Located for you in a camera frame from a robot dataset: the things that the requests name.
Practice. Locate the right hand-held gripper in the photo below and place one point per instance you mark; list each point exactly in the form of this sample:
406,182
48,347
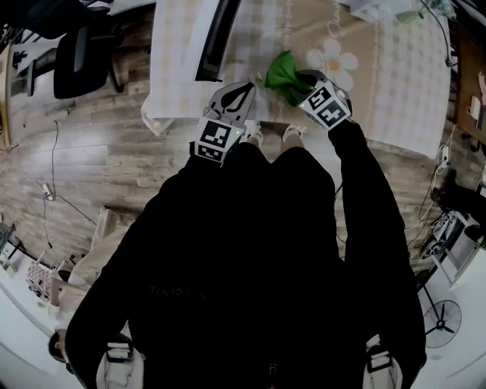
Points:
332,112

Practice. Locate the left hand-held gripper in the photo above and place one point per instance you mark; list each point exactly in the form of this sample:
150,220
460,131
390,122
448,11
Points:
214,133

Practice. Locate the green cloth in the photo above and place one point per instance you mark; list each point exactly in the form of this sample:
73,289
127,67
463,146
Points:
281,72

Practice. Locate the person's left forearm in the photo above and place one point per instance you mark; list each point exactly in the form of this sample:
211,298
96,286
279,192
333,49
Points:
190,174

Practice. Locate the person's right forearm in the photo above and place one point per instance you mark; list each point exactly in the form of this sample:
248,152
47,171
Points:
353,163

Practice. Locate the black-windowed microwave door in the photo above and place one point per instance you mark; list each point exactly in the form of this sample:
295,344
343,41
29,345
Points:
218,38

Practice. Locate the person's left white shoe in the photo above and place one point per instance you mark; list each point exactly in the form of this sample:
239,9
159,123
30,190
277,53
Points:
252,131

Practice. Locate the person's white shoe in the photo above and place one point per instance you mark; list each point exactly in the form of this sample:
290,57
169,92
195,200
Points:
252,131
294,133

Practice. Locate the person's right white shoe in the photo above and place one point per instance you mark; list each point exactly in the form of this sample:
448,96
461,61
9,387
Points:
294,133

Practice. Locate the pale green vase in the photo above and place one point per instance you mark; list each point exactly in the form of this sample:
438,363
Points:
410,16

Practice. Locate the white desk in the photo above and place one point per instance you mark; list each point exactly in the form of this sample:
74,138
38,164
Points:
129,7

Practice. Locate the pale blue artificial flowers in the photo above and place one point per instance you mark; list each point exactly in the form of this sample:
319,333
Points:
442,7

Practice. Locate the person's black-clothed torso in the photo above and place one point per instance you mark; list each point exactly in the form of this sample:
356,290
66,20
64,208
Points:
235,247

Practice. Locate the dark wooden table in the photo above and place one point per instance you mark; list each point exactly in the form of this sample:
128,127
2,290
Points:
469,61

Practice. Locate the black office chair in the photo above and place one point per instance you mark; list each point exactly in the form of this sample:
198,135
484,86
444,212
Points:
64,15
83,64

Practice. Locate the small white box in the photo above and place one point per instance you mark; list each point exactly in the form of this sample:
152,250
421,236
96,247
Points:
475,106

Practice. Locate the black metal railing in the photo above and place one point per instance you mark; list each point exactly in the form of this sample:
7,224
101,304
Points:
471,15

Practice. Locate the pink paper notes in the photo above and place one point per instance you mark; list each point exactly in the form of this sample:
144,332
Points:
483,87

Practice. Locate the dark phone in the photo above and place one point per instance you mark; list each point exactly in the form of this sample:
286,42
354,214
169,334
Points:
481,118

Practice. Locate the beige padded seat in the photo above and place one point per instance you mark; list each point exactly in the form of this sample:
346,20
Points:
102,258

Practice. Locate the small white floor power strip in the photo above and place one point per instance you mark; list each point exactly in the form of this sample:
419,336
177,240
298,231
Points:
48,191

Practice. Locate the light wooden desk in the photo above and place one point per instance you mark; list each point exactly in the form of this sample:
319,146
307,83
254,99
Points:
5,95

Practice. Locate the white shelf unit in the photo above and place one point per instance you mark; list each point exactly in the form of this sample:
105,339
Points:
455,258

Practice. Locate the pink checked box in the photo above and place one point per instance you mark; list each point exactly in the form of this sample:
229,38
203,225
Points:
38,279

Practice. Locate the black standing floor fan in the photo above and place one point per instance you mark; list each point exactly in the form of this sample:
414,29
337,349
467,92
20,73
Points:
440,324

